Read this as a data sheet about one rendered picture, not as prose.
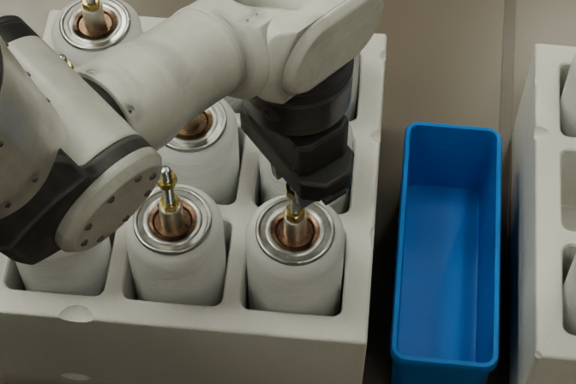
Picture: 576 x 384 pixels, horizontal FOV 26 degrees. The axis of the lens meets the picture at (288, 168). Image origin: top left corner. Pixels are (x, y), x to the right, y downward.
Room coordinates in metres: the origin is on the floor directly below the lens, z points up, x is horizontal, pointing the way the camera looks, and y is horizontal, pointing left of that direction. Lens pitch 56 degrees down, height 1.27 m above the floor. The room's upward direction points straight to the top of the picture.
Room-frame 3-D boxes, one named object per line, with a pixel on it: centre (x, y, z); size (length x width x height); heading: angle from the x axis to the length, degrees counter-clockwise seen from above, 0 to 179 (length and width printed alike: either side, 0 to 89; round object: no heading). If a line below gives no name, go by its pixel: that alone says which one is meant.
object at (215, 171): (0.74, 0.10, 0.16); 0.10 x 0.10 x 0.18
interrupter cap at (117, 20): (0.87, 0.21, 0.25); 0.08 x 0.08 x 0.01
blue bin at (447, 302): (0.68, -0.17, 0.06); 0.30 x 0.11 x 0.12; 174
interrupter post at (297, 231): (0.61, -0.01, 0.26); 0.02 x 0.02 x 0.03
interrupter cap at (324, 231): (0.61, -0.01, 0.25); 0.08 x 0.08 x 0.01
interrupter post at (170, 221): (0.62, 0.11, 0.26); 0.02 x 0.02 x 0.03
